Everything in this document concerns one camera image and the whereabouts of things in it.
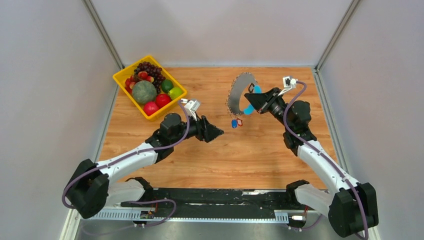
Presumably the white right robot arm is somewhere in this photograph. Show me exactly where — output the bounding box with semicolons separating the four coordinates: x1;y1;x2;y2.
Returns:
244;85;379;240

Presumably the slotted cable duct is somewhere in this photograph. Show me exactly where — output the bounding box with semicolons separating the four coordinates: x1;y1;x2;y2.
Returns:
89;208;289;224

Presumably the dark green lime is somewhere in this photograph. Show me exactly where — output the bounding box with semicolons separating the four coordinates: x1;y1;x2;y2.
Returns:
160;79;174;94

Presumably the purple grape bunch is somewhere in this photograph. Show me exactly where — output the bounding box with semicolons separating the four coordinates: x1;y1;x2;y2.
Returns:
133;61;166;94

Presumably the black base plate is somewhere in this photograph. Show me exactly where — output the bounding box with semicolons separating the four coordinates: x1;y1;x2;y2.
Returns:
141;188;305;218

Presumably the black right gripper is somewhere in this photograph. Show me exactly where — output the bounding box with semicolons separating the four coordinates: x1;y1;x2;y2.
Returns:
244;87;294;131

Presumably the green melon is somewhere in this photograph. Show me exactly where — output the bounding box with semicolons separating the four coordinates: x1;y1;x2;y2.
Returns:
132;81;158;105

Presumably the blue key tag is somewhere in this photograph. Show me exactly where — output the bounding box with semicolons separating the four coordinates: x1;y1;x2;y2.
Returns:
231;119;238;129

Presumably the red apple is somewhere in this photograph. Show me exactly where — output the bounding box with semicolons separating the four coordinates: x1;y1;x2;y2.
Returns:
155;93;172;108

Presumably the red key tag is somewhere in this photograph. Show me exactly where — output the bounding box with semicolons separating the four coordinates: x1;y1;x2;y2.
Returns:
236;118;243;127

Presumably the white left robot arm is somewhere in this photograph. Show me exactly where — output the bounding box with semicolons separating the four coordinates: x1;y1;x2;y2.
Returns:
62;113;224;219

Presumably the pink-red apple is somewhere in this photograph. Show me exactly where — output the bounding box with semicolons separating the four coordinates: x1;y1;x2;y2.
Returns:
143;101;160;116

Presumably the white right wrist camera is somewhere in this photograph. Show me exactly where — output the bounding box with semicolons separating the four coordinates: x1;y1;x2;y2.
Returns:
278;76;298;96

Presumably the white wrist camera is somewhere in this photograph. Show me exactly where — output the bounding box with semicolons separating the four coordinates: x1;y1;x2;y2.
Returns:
278;76;298;96
180;98;201;121

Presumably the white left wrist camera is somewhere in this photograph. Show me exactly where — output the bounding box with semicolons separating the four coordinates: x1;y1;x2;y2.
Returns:
180;98;201;121

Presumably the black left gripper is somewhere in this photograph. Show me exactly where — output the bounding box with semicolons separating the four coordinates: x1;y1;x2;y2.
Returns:
170;111;224;145

